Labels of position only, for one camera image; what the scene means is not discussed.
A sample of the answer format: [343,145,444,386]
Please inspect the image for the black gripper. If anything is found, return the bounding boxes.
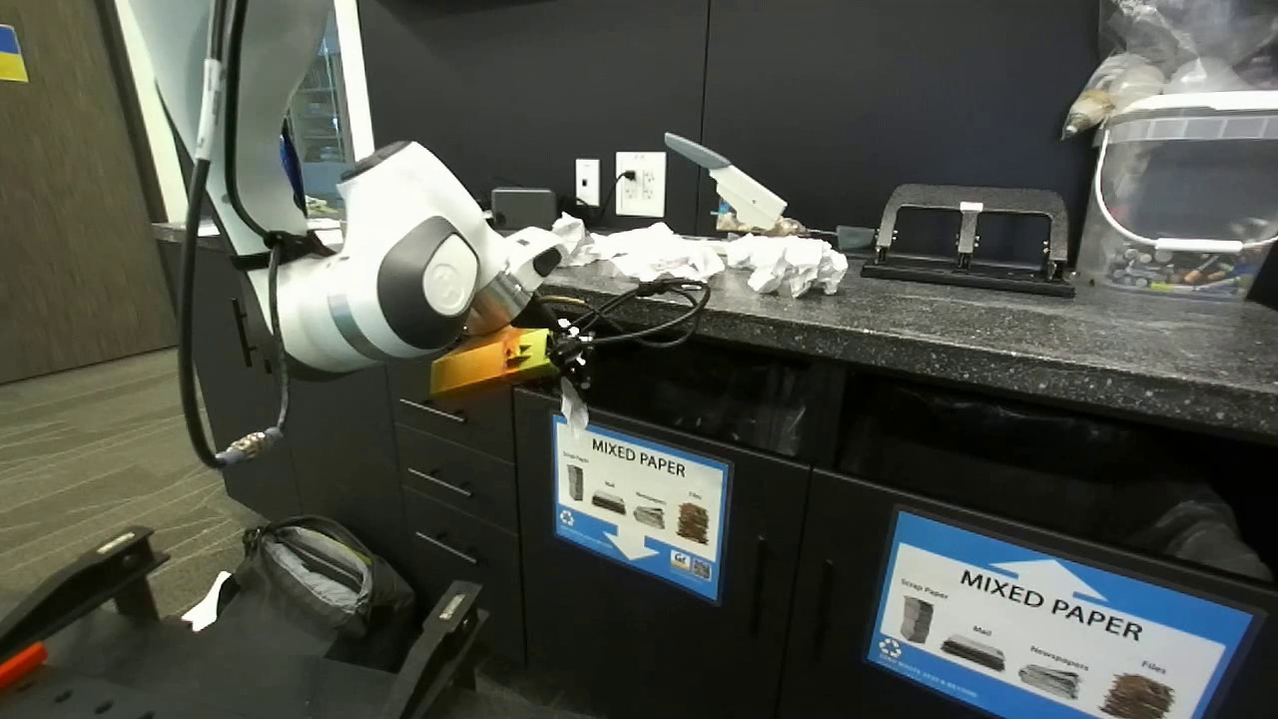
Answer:
[547,321,596,386]

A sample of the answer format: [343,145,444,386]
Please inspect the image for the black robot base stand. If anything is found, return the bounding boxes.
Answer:
[0,528,485,719]

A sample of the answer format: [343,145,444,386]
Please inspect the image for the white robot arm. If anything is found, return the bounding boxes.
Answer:
[129,0,579,374]

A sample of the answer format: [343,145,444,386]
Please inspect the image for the left mixed paper bin label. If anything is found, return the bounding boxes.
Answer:
[552,419,732,604]

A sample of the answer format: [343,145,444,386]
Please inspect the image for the mixed paper bin label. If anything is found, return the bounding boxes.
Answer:
[866,512,1252,719]
[552,419,732,604]

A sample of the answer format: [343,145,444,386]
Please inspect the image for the right mixed paper bin label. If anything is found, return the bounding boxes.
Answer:
[866,512,1252,719]

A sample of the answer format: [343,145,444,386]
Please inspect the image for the black cabinet drawer unit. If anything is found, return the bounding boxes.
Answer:
[391,365,523,659]

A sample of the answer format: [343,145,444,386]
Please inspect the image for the dark grey backpack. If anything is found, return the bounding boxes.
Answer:
[242,515,416,639]

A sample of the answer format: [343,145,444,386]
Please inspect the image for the black hole punch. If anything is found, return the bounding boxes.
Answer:
[862,184,1075,298]

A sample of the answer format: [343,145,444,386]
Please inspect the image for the clear plastic container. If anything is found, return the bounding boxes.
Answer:
[1075,90,1278,298]

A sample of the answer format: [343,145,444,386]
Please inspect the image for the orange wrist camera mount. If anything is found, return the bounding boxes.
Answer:
[428,327,552,395]

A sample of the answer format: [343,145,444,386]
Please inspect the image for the white wall outlet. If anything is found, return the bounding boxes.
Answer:
[613,150,665,218]

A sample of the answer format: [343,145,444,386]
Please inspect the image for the white light switch plate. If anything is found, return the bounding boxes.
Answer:
[575,157,604,208]

